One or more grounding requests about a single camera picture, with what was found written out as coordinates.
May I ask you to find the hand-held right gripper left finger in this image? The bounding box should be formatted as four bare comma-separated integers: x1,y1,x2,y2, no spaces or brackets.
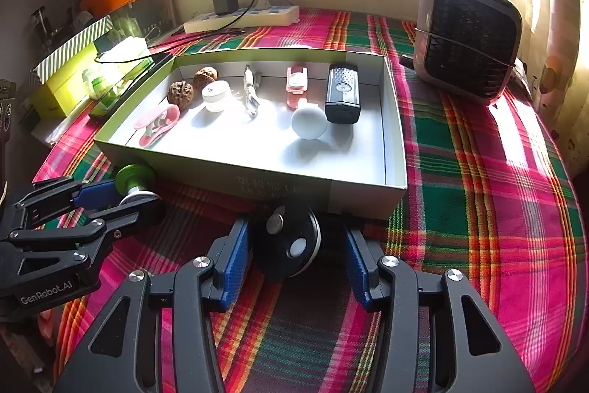
53,215,253,393

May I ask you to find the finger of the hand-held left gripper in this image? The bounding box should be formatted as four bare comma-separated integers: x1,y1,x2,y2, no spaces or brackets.
0,190,167,259
13,176,121,232

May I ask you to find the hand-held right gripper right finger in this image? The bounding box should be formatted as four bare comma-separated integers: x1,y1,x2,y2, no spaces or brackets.
344,227,537,393

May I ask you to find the green white spool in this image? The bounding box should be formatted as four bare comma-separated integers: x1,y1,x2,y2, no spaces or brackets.
114,164,159,205

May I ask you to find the black round device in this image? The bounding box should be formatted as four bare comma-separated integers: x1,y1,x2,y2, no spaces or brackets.
251,202,323,283

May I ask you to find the plain pink clip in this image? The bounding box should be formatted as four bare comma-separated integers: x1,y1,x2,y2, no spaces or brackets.
133,104,181,147

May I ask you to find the green white cardboard box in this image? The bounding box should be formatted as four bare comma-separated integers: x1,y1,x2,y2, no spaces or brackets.
93,48,408,221

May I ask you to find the brown walnut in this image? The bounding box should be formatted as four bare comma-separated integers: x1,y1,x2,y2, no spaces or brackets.
166,81,194,110
193,67,218,90

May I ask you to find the white round suction hook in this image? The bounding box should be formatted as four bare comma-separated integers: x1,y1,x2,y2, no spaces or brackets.
291,101,329,141

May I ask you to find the white USB cable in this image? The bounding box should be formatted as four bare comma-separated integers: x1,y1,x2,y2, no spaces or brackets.
241,64,263,118

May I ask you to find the black rectangular device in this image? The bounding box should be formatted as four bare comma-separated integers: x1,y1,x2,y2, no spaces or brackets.
324,64,361,124

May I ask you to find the pink clip with pale pad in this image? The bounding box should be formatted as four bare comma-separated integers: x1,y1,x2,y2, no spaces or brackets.
285,65,310,110

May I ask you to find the plaid tablecloth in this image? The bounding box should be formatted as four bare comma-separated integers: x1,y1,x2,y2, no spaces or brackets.
41,6,576,393

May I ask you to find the green tissue packet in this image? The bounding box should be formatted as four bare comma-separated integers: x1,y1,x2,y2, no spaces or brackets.
82,38,155,108

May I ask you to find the black smartphone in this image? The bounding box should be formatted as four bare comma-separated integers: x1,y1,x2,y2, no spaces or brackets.
89,52,178,120

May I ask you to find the striped box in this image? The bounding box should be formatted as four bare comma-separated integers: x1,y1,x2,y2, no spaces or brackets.
36,16,114,84

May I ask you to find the glass press pot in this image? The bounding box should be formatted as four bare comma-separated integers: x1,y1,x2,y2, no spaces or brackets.
30,6,56,53

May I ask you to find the glass tank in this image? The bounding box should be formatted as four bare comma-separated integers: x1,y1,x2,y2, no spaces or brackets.
108,0,179,44

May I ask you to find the black charger adapter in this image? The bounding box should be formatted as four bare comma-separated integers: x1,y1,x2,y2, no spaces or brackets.
211,0,240,16

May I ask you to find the white power strip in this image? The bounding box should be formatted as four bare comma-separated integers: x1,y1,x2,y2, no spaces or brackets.
184,4,301,35

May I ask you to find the small white space heater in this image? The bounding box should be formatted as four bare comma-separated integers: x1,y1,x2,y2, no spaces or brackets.
413,0,523,106

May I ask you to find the heart print curtain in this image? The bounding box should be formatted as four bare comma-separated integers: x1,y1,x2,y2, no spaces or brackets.
520,0,589,177

